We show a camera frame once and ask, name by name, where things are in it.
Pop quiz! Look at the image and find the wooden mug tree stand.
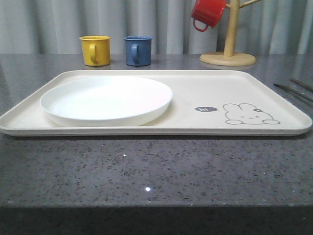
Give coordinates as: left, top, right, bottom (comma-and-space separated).
200, 0, 260, 67

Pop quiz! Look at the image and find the blue enamel mug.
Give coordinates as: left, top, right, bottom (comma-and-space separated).
124, 36, 152, 67

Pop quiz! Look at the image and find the yellow enamel mug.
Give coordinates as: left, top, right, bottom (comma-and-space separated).
79, 35, 111, 67

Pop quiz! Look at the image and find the silver metal fork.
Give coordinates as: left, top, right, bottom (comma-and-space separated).
290, 79, 313, 93

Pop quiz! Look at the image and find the white round plate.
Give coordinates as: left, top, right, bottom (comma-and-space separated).
40, 76, 173, 127

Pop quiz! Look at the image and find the cream rabbit serving tray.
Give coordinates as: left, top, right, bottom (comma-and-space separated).
0, 70, 313, 136

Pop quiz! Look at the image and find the red enamel mug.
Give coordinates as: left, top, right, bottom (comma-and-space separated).
191, 0, 226, 32

